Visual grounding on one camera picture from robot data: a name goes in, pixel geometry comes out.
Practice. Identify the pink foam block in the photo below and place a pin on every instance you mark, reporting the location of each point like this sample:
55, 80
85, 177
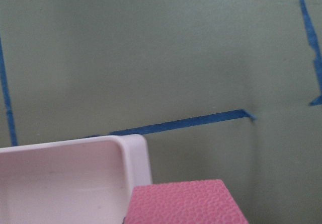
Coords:
206, 201

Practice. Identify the pink plastic bin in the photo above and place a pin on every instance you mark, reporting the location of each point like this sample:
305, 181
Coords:
87, 180

